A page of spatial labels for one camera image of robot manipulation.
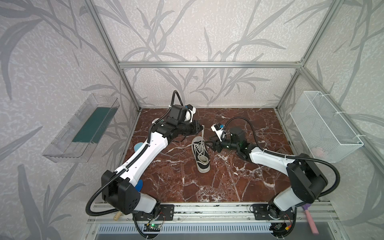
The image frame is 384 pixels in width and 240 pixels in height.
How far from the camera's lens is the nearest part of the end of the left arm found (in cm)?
55

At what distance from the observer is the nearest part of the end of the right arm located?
667 millimetres

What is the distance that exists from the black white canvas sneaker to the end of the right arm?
10 centimetres

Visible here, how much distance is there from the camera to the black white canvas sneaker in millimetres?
859

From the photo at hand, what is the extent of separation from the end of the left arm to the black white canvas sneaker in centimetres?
18
